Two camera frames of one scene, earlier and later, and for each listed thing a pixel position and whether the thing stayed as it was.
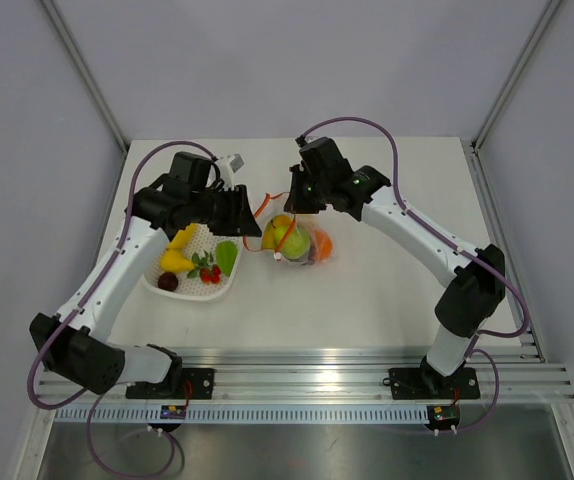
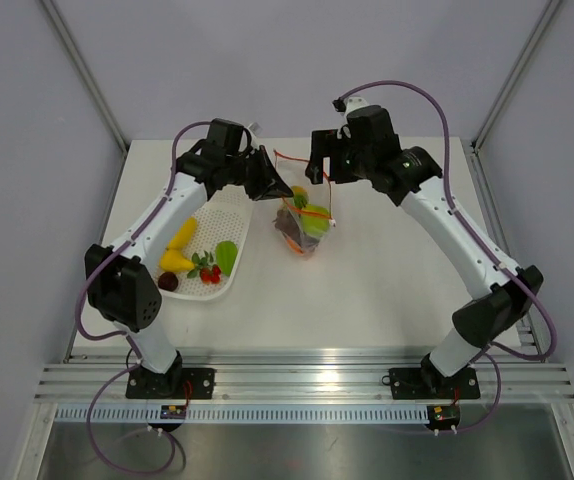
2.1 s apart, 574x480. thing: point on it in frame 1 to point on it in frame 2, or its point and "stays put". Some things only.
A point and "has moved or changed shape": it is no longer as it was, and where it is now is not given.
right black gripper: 296,203 to 321,144
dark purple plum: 167,281 stays put
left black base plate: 181,384 stays put
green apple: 296,244 to 315,220
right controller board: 443,417 stays put
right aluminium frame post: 515,73 stays put
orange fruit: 323,245 to 295,246
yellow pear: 173,261 stays put
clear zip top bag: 303,238 has moved or changed shape
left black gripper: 240,220 to 272,185
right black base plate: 425,384 stays put
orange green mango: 273,231 has moved or changed shape
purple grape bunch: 311,257 to 286,222
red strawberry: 212,275 stays put
